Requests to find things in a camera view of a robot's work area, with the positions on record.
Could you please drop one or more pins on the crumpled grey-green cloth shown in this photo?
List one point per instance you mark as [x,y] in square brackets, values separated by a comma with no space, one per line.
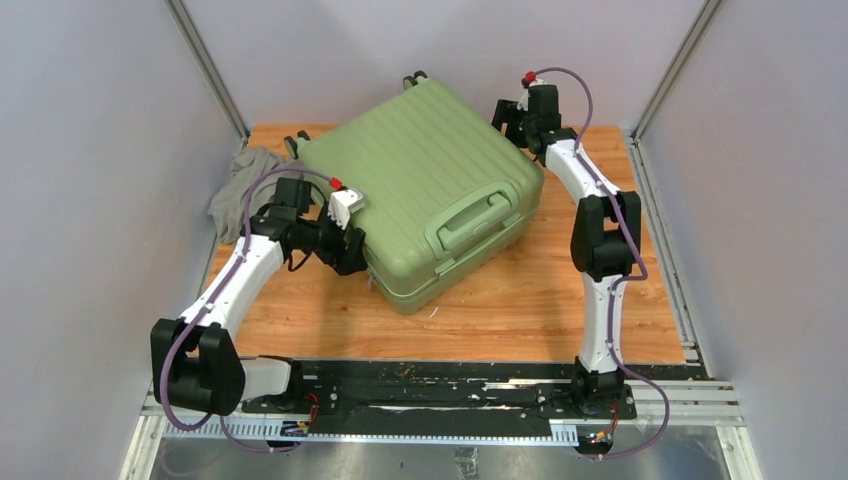
[227,204]

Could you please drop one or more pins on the aluminium frame rail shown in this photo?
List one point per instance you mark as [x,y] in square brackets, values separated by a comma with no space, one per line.
[661,407]

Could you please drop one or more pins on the green suitcase wheel rear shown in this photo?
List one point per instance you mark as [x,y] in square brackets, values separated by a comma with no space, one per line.
[413,80]

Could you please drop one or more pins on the green suitcase wheel middle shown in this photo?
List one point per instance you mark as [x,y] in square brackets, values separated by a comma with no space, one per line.
[292,144]

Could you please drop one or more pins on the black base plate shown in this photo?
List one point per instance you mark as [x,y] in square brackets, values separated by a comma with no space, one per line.
[431,398]

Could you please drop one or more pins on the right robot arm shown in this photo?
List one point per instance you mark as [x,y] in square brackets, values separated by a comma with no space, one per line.
[605,240]

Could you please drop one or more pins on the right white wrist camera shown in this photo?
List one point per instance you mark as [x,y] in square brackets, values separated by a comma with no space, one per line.
[528,82]

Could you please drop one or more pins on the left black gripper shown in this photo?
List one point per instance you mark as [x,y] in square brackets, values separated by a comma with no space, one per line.
[349,259]

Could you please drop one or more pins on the green suitcase blue lining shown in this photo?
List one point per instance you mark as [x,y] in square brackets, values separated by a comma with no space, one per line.
[444,190]

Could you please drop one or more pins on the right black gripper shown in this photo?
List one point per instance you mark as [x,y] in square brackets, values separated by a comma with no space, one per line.
[504,114]

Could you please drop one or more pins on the green suitcase wheel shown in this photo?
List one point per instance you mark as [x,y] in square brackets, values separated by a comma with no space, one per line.
[292,144]
[413,80]

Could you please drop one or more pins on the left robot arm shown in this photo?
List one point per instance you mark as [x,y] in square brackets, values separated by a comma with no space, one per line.
[195,362]

